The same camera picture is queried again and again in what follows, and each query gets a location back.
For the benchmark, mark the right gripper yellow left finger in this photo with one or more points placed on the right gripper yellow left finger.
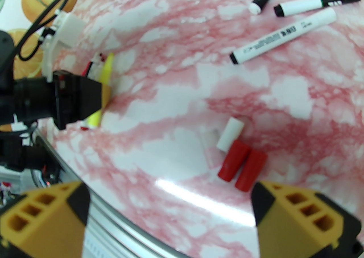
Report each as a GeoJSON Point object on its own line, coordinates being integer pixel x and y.
{"type": "Point", "coordinates": [42, 222]}

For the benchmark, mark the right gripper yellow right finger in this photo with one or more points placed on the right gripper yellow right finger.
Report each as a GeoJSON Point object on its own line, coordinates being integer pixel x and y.
{"type": "Point", "coordinates": [301, 228]}

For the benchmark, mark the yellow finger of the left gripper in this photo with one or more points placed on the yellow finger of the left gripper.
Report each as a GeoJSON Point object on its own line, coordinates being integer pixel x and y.
{"type": "Point", "coordinates": [85, 100]}

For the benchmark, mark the white pen with red end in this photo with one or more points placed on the white pen with red end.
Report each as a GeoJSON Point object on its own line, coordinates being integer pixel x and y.
{"type": "Point", "coordinates": [99, 65]}

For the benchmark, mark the yellow highlighter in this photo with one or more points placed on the yellow highlighter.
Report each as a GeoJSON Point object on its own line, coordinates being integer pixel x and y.
{"type": "Point", "coordinates": [107, 69]}

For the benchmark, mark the red pen cap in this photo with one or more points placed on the red pen cap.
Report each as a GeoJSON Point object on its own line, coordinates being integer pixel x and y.
{"type": "Point", "coordinates": [251, 170]}
{"type": "Point", "coordinates": [234, 160]}

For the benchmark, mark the small white pen cap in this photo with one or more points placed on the small white pen cap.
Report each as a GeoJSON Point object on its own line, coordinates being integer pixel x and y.
{"type": "Point", "coordinates": [230, 134]}

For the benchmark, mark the clear highlighter cap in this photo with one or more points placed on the clear highlighter cap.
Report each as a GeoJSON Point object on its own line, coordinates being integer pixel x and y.
{"type": "Point", "coordinates": [210, 147]}

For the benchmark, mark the thick white marker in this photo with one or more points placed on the thick white marker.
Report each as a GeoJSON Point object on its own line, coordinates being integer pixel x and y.
{"type": "Point", "coordinates": [264, 42]}

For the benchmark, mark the white and black marker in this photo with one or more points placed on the white and black marker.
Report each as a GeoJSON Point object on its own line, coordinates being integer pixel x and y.
{"type": "Point", "coordinates": [301, 5]}

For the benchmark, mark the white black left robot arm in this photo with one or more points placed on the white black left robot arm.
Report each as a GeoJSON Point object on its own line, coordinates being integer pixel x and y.
{"type": "Point", "coordinates": [17, 151]}

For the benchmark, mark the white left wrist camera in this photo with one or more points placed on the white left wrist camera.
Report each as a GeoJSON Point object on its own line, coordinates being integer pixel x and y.
{"type": "Point", "coordinates": [66, 26]}

